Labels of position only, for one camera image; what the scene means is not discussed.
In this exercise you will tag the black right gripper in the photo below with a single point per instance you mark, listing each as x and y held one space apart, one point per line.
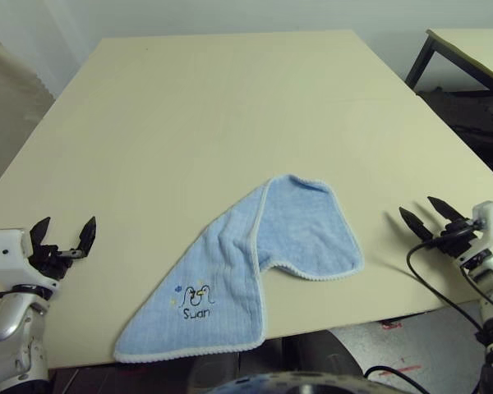
458 240

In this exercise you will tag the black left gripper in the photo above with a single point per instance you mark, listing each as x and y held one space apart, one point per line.
49 264

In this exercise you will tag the light blue embroidered towel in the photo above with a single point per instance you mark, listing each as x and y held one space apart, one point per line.
226 262

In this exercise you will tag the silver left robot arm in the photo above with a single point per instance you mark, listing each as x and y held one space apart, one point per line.
8 324

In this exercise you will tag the dark robot torso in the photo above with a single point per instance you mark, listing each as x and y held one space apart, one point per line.
296 386

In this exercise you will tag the beige table with black frame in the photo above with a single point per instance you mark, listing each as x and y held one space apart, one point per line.
468 45

